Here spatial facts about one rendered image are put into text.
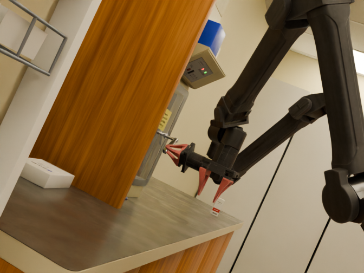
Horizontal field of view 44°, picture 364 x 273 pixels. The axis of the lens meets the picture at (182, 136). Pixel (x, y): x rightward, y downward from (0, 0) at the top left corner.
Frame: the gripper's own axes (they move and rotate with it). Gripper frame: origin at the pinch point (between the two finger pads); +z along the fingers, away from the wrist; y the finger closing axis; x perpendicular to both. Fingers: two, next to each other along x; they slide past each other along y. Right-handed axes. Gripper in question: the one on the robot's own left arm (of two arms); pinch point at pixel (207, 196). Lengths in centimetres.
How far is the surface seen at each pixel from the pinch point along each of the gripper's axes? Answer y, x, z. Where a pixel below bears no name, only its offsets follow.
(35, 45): 10, 77, -13
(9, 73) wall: 76, -2, -7
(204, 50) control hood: 23.0, -14.3, -39.6
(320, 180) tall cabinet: -26, -325, -34
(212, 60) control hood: 23, -25, -40
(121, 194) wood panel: 24.9, -6.1, 11.3
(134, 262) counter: 3.2, 25.5, 17.8
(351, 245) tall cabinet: -74, -325, 8
